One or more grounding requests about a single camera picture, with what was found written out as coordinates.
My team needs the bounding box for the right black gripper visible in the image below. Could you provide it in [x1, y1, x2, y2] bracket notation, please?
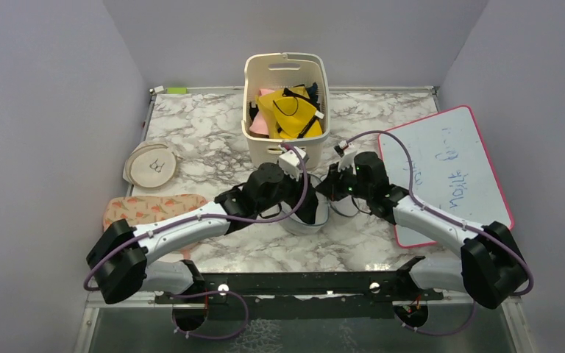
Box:
[316, 161, 372, 202]

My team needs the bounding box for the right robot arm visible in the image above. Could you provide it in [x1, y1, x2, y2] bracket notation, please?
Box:
[316, 152, 532, 309]

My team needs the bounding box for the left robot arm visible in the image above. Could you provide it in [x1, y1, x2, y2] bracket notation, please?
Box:
[83, 163, 319, 304]

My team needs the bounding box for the cream laundry basket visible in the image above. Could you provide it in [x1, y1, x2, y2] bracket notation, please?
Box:
[241, 52, 330, 169]

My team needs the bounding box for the floral pink laundry bag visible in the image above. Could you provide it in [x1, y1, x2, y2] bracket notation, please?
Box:
[102, 194, 207, 231]

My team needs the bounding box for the pink garment in basket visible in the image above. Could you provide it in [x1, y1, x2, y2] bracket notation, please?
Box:
[249, 88, 276, 137]

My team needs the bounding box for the yellow garment in basket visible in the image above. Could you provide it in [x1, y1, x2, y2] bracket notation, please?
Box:
[257, 90, 317, 140]

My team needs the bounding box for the pink framed whiteboard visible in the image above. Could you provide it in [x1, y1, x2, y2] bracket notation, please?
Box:
[377, 105, 514, 228]

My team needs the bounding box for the dark garment in basket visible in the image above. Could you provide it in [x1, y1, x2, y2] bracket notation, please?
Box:
[306, 82, 319, 107]

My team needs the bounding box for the green tape piece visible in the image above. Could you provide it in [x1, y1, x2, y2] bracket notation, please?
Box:
[166, 87, 188, 95]

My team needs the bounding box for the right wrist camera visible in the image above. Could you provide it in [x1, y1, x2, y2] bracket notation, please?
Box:
[335, 140, 358, 174]

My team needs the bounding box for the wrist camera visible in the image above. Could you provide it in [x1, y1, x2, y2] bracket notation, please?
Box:
[335, 140, 358, 174]
[277, 146, 309, 181]

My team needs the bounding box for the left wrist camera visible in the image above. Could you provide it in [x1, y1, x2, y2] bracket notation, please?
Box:
[277, 146, 309, 181]

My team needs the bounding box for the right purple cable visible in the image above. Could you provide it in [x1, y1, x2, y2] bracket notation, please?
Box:
[343, 129, 536, 338]

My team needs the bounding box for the purple cable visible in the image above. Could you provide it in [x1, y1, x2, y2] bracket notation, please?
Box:
[343, 129, 536, 338]
[83, 142, 310, 341]

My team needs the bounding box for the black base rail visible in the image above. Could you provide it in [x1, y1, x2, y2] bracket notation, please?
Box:
[154, 257, 444, 321]

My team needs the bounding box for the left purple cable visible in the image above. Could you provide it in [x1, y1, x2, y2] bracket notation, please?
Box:
[83, 142, 310, 341]

